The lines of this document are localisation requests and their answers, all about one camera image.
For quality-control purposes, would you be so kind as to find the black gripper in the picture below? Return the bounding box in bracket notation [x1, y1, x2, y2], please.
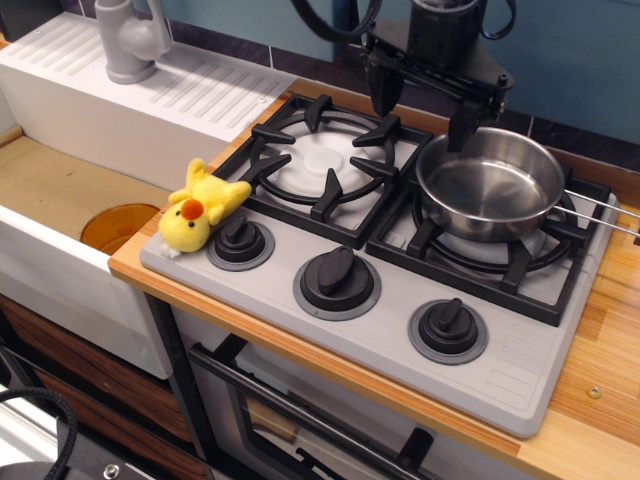
[365, 1, 515, 153]

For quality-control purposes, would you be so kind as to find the stainless steel pan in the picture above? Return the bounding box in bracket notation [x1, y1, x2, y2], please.
[415, 127, 634, 243]

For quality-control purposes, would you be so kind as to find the black middle stove knob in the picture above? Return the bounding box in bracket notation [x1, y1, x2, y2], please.
[293, 246, 382, 322]

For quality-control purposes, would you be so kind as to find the black stove knob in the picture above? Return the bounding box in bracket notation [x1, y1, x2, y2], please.
[205, 214, 275, 272]
[293, 246, 382, 322]
[408, 298, 489, 366]

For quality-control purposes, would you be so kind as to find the black right stove knob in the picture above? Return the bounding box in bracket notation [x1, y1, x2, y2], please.
[408, 298, 489, 366]

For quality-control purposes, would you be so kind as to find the black left stove knob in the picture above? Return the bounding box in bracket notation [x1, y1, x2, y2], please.
[205, 214, 275, 272]

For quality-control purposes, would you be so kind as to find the grey toy stove top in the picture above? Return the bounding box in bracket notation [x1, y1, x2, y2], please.
[138, 92, 621, 440]

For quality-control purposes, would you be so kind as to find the black left burner grate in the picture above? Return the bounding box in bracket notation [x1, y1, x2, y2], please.
[214, 94, 433, 249]

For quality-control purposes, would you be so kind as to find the black burner grate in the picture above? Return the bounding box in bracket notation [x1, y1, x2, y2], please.
[366, 173, 612, 326]
[214, 94, 433, 249]

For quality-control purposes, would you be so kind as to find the black right burner grate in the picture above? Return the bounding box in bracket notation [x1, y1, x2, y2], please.
[366, 173, 612, 326]

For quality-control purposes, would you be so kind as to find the yellow stuffed duck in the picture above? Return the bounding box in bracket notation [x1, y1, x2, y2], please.
[158, 158, 252, 259]

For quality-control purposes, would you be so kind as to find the grey toy faucet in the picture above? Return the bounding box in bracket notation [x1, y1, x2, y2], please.
[95, 0, 172, 85]

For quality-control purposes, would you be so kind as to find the orange plastic plate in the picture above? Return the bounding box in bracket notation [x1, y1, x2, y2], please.
[80, 203, 159, 255]

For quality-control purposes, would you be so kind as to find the white toy sink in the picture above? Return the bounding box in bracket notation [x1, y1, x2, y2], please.
[1, 13, 293, 379]

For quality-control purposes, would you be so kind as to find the toy oven door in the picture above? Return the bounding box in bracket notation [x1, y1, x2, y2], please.
[188, 335, 435, 479]

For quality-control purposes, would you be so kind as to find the wooden drawer cabinet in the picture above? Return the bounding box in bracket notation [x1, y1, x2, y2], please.
[1, 297, 211, 479]

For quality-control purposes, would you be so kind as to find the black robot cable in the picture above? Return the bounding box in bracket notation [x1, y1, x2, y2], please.
[291, 0, 384, 44]

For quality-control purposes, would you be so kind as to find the black braided cable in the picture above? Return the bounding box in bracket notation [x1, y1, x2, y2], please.
[0, 385, 80, 480]

